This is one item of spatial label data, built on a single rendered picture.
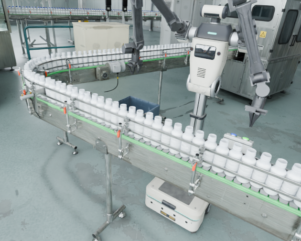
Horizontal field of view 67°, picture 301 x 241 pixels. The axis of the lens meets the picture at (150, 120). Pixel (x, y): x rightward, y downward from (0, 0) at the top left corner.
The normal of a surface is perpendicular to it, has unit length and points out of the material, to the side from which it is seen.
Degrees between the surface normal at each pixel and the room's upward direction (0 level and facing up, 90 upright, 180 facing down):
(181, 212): 90
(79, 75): 90
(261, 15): 90
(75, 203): 0
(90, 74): 90
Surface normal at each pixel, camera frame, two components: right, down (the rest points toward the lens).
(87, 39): 0.62, 0.39
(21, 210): 0.06, -0.88
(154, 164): -0.55, 0.36
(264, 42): -0.78, 0.25
